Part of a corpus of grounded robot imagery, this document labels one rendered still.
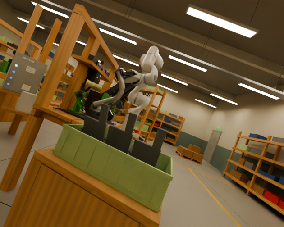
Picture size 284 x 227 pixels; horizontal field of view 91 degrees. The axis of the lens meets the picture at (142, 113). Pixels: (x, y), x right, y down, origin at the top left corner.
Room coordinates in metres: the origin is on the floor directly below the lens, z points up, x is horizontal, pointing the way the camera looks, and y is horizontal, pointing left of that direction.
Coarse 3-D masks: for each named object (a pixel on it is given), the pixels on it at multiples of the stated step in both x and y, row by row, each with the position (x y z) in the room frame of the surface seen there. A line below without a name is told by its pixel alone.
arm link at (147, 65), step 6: (150, 54) 1.08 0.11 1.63; (144, 60) 1.05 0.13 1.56; (150, 60) 1.04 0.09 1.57; (144, 66) 1.03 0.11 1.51; (150, 66) 0.99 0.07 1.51; (150, 72) 1.04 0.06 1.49; (156, 72) 0.95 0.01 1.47; (150, 78) 0.91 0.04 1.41; (156, 78) 0.95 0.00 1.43; (150, 84) 0.95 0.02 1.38
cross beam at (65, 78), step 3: (63, 75) 1.57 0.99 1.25; (66, 75) 1.62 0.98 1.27; (63, 78) 1.59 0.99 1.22; (66, 78) 1.64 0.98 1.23; (69, 78) 1.69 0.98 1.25; (63, 81) 1.61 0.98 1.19; (66, 81) 1.66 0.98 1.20; (69, 81) 1.71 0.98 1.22; (87, 87) 2.18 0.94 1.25; (93, 90) 2.40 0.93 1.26
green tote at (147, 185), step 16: (64, 128) 0.74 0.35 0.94; (80, 128) 0.88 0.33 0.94; (64, 144) 0.74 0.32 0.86; (80, 144) 0.72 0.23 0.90; (96, 144) 0.70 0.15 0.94; (80, 160) 0.71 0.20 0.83; (96, 160) 0.69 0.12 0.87; (112, 160) 0.67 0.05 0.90; (128, 160) 0.66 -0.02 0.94; (160, 160) 1.01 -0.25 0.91; (96, 176) 0.68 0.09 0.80; (112, 176) 0.67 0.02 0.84; (128, 176) 0.65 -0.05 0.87; (144, 176) 0.63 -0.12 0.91; (160, 176) 0.61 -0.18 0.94; (128, 192) 0.64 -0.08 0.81; (144, 192) 0.63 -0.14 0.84; (160, 192) 0.61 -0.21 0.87; (160, 208) 0.61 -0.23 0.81
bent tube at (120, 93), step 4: (120, 68) 0.74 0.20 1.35; (116, 72) 0.76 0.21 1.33; (120, 76) 0.75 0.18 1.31; (120, 80) 0.75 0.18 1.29; (120, 84) 0.75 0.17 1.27; (124, 84) 0.77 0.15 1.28; (120, 88) 0.76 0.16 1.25; (120, 92) 0.76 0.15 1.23; (116, 96) 0.78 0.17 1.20; (120, 96) 0.78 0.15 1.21; (100, 100) 0.84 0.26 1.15; (104, 100) 0.82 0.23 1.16; (108, 100) 0.81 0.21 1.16; (112, 100) 0.79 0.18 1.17; (116, 100) 0.79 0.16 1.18; (96, 104) 0.86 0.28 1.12; (100, 104) 0.85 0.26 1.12
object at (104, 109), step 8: (104, 104) 0.76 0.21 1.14; (104, 112) 0.77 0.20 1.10; (88, 120) 0.83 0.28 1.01; (96, 120) 0.81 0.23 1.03; (104, 120) 0.79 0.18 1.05; (88, 128) 0.85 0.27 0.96; (96, 128) 0.83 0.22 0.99; (104, 128) 0.81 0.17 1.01; (96, 136) 0.85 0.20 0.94; (104, 136) 0.83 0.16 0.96
